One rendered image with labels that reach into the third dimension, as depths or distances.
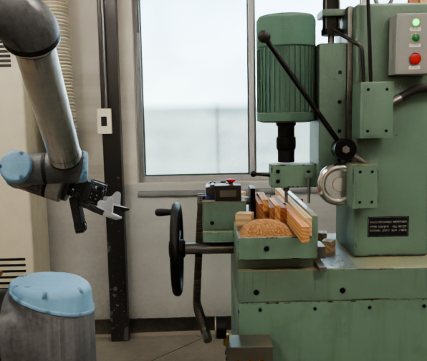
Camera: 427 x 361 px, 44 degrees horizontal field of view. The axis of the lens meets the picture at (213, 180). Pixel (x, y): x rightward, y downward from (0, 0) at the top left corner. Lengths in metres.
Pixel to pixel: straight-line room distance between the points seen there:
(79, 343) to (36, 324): 0.09
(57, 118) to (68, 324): 0.52
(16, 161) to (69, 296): 0.63
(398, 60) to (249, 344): 0.85
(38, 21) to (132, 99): 1.82
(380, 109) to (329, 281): 0.48
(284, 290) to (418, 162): 0.53
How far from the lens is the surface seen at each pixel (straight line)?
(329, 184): 1.52
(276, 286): 1.47
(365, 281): 1.52
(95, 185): 1.61
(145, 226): 2.94
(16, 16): 1.09
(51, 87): 1.23
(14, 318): 1.02
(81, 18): 2.97
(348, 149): 1.49
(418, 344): 1.63
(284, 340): 1.53
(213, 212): 1.61
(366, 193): 1.48
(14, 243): 2.79
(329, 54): 1.59
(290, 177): 1.60
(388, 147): 1.59
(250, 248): 1.40
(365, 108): 1.48
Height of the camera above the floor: 1.21
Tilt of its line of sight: 7 degrees down
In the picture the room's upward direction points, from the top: 1 degrees counter-clockwise
